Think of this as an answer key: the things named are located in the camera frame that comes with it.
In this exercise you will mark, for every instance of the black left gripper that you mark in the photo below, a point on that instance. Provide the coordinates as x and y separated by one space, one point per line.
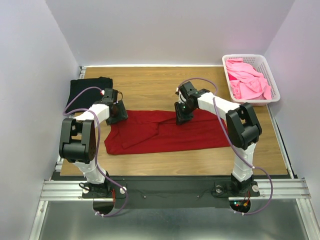
122 115

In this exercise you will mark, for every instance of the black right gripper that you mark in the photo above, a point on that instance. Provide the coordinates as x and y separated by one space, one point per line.
180 117

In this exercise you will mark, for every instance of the red t-shirt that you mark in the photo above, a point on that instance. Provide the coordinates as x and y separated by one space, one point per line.
156 131

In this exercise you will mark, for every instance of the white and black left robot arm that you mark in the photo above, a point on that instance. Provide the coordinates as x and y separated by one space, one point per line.
80 139

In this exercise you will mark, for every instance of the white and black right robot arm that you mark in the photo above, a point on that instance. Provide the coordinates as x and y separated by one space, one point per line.
239 122

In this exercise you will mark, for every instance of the folded black t-shirt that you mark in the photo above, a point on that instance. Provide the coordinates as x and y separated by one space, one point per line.
90 96

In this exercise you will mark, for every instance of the pink t-shirt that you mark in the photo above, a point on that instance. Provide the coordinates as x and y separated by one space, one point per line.
246 83

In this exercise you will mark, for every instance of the white plastic laundry basket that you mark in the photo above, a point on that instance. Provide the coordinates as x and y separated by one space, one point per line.
260 64

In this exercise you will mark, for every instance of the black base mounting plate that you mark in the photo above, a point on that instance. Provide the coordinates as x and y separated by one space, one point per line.
168 192

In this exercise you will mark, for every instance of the aluminium table frame rail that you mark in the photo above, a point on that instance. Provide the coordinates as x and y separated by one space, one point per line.
167 155

